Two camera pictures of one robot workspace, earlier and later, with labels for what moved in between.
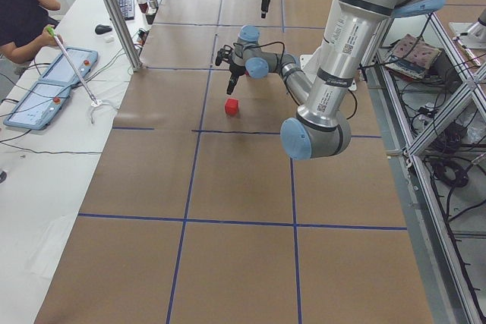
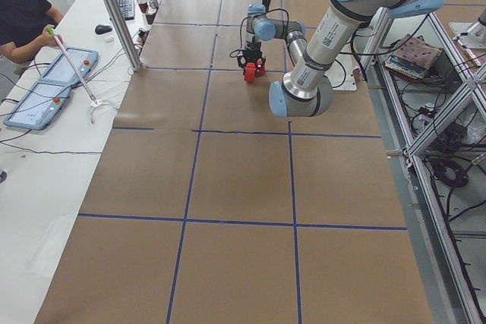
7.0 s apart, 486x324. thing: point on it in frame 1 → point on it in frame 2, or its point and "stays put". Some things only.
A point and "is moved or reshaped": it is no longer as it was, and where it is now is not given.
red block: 231,106 is moved or reshaped
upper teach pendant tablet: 63,70 stays put
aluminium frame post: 116,12 stays put
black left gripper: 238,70 → 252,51
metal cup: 153,2 stays put
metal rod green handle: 53,33 stays put
